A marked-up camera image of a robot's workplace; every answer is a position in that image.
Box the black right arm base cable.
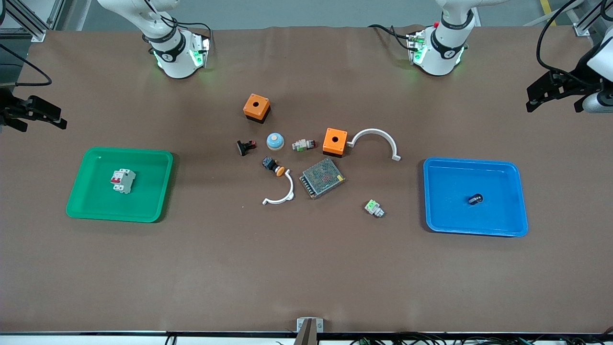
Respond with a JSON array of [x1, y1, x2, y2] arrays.
[[160, 13, 214, 40]]

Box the orange button box right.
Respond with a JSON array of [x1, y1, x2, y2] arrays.
[[322, 127, 349, 158]]

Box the metal mesh power supply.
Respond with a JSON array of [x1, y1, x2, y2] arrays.
[[299, 158, 346, 200]]

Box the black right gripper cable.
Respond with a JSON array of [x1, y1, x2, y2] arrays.
[[0, 45, 52, 88]]

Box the black arm base cable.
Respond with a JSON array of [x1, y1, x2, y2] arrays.
[[160, 13, 214, 40], [367, 23, 413, 51]]

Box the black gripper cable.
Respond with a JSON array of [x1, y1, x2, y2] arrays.
[[0, 45, 52, 88], [536, 0, 613, 88]]

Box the orange button box left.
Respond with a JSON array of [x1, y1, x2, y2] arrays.
[[243, 93, 272, 124]]

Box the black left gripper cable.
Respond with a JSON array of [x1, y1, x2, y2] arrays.
[[536, 0, 613, 88]]

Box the small white plastic arc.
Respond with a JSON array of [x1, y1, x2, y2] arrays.
[[262, 170, 295, 206]]

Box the green plastic tray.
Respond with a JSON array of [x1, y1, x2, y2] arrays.
[[66, 147, 174, 223]]

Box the metal bracket with brown post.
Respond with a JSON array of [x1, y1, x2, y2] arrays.
[[294, 317, 324, 345]]

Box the orange button box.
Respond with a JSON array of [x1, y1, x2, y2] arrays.
[[243, 93, 272, 124], [322, 127, 349, 158]]

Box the large white plastic arc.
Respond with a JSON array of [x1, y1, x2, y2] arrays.
[[347, 128, 402, 162]]

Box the black pushbutton with orange cap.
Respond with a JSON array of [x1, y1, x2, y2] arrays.
[[261, 157, 286, 177]]

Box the black left arm base cable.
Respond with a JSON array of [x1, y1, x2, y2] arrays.
[[367, 23, 413, 51]]

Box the blue plastic tray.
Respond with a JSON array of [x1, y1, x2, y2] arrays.
[[423, 157, 529, 238]]

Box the white breaker with red switch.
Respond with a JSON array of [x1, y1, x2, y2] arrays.
[[111, 168, 136, 194]]

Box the aluminium frame profile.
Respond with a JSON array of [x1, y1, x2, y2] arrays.
[[564, 0, 613, 37], [0, 0, 65, 43]]

